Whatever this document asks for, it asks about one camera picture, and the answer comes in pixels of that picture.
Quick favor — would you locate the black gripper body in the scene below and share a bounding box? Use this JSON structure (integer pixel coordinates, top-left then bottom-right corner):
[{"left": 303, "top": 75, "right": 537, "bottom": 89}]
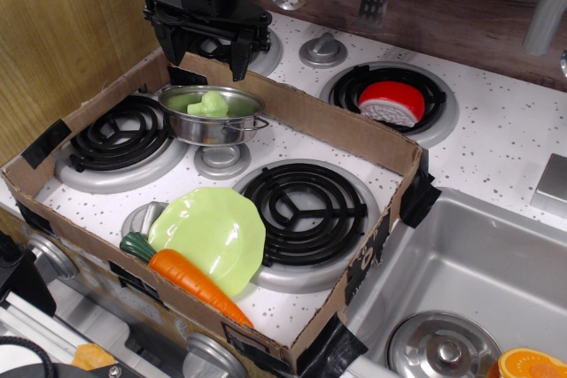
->
[{"left": 144, "top": 0, "right": 272, "bottom": 50}]

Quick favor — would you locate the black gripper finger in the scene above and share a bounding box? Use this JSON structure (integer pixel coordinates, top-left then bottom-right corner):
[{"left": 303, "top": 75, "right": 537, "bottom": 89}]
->
[
  {"left": 152, "top": 19, "right": 190, "bottom": 66},
  {"left": 230, "top": 30, "right": 260, "bottom": 81}
]

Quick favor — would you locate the orange toy carrot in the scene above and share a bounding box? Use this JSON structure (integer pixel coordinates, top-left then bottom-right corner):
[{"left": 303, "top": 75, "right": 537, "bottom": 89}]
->
[{"left": 120, "top": 232, "right": 253, "bottom": 328}]

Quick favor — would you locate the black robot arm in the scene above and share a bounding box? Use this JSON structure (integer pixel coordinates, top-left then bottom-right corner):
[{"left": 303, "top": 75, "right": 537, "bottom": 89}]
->
[{"left": 144, "top": 0, "right": 272, "bottom": 81}]

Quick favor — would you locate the light green plastic plate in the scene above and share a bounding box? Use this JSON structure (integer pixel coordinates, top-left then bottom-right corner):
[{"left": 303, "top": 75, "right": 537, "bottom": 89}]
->
[{"left": 147, "top": 188, "right": 266, "bottom": 297}]

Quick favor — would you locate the back left black burner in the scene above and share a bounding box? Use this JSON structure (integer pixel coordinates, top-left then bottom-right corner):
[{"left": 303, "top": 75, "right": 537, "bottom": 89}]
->
[{"left": 189, "top": 28, "right": 284, "bottom": 76}]

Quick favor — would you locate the black burner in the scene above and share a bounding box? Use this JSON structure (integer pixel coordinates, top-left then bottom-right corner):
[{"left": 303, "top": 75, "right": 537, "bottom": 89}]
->
[
  {"left": 319, "top": 61, "right": 459, "bottom": 148},
  {"left": 56, "top": 95, "right": 189, "bottom": 195},
  {"left": 233, "top": 159, "right": 382, "bottom": 294},
  {"left": 189, "top": 28, "right": 284, "bottom": 76}
]

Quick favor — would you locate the green toy broccoli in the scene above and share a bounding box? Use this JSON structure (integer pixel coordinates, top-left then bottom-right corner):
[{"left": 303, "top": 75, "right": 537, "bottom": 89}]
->
[{"left": 186, "top": 91, "right": 229, "bottom": 118}]

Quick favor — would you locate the small silver metal pot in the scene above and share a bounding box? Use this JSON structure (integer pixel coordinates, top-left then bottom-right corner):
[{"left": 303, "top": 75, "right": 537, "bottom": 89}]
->
[{"left": 158, "top": 86, "right": 269, "bottom": 146}]

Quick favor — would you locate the back right black burner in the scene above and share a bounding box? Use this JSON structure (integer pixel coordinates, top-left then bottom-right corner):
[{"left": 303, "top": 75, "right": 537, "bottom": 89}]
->
[{"left": 319, "top": 61, "right": 459, "bottom": 148}]

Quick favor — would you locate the silver middle stove knob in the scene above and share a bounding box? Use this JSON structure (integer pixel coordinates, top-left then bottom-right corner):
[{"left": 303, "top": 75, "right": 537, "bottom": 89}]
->
[{"left": 194, "top": 143, "right": 252, "bottom": 181}]

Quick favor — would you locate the front left black burner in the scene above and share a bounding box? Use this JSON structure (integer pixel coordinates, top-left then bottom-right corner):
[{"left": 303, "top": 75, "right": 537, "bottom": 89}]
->
[{"left": 56, "top": 95, "right": 189, "bottom": 195}]

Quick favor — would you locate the hanging silver spatula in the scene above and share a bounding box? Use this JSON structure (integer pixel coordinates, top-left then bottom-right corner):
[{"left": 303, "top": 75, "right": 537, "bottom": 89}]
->
[{"left": 357, "top": 0, "right": 389, "bottom": 30}]

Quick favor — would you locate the red toy cheese wedge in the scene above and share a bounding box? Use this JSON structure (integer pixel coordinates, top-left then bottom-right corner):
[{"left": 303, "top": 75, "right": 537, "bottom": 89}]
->
[{"left": 358, "top": 81, "right": 426, "bottom": 127}]

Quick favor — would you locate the silver front stove knob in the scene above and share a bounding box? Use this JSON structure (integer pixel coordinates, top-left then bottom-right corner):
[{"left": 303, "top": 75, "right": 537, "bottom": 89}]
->
[{"left": 121, "top": 201, "right": 168, "bottom": 240}]

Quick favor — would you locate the front right black burner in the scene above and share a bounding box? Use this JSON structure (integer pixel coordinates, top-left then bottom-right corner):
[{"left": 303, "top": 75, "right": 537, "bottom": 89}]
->
[{"left": 233, "top": 159, "right": 382, "bottom": 294}]

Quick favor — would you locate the silver oven dial left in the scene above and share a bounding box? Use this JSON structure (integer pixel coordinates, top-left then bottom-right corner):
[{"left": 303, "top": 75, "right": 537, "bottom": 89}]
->
[{"left": 27, "top": 234, "right": 79, "bottom": 284}]

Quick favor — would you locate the silver oven dial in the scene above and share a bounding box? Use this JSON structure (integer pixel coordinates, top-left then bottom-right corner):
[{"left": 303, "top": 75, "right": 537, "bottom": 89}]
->
[
  {"left": 183, "top": 332, "right": 248, "bottom": 378},
  {"left": 27, "top": 234, "right": 79, "bottom": 284}
]

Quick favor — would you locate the black clamp device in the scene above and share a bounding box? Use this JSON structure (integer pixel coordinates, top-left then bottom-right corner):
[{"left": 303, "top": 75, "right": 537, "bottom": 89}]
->
[{"left": 1, "top": 232, "right": 57, "bottom": 317}]

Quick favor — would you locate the brown cardboard fence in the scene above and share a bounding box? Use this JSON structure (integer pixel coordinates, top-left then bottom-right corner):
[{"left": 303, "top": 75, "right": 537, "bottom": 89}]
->
[{"left": 2, "top": 50, "right": 423, "bottom": 374}]

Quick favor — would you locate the silver toy sink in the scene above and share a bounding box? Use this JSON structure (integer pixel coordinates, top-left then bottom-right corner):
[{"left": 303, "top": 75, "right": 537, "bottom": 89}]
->
[{"left": 346, "top": 189, "right": 566, "bottom": 377}]

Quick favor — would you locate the silver oven dial right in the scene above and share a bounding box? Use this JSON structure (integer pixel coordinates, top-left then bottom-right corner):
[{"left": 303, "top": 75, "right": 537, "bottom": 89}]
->
[{"left": 183, "top": 332, "right": 248, "bottom": 378}]

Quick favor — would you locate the silver faucet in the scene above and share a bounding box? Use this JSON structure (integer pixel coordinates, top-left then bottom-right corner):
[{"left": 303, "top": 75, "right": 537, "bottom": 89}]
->
[{"left": 523, "top": 0, "right": 566, "bottom": 56}]

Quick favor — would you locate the silver pot lid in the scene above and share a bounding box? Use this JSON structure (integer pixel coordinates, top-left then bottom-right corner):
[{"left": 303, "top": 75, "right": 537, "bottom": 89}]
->
[{"left": 385, "top": 311, "right": 502, "bottom": 377}]

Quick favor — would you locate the orange slice toy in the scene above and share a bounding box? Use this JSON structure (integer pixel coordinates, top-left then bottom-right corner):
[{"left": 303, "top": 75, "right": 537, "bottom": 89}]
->
[{"left": 485, "top": 348, "right": 566, "bottom": 378}]

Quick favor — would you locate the silver faucet handle block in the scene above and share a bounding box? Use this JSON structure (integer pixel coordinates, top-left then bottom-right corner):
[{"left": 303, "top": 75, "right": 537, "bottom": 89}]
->
[{"left": 530, "top": 153, "right": 567, "bottom": 219}]

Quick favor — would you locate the black cable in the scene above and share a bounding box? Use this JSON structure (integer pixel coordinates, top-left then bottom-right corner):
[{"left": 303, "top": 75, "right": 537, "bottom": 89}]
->
[{"left": 0, "top": 336, "right": 57, "bottom": 378}]

